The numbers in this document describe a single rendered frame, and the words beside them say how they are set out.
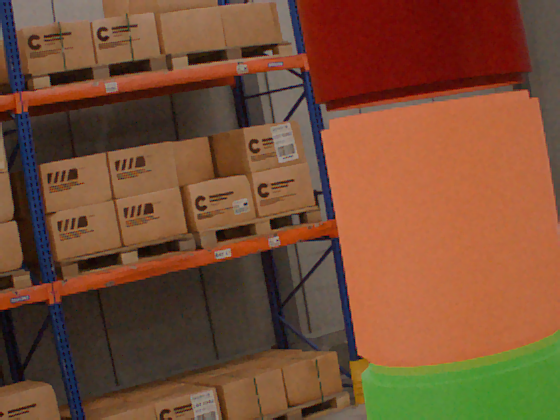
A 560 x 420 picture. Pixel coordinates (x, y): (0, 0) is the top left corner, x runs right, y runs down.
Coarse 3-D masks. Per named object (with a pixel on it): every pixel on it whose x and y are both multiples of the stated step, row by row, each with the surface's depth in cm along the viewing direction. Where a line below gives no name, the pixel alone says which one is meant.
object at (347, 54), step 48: (336, 0) 24; (384, 0) 23; (432, 0) 23; (480, 0) 23; (336, 48) 24; (384, 48) 23; (432, 48) 23; (480, 48) 23; (336, 96) 24; (384, 96) 24; (432, 96) 26
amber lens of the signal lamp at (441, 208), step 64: (384, 128) 23; (448, 128) 23; (512, 128) 24; (384, 192) 24; (448, 192) 23; (512, 192) 23; (384, 256) 24; (448, 256) 23; (512, 256) 23; (384, 320) 24; (448, 320) 23; (512, 320) 23
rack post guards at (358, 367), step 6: (360, 360) 988; (366, 360) 992; (354, 366) 987; (360, 366) 988; (366, 366) 992; (354, 372) 988; (360, 372) 988; (354, 378) 989; (360, 378) 987; (354, 384) 990; (360, 384) 988; (354, 390) 992; (360, 390) 988; (360, 396) 988; (360, 402) 989
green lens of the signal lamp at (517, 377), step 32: (512, 352) 24; (544, 352) 24; (384, 384) 25; (416, 384) 24; (448, 384) 23; (480, 384) 23; (512, 384) 23; (544, 384) 24; (384, 416) 25; (416, 416) 24; (448, 416) 24; (480, 416) 23; (512, 416) 23; (544, 416) 24
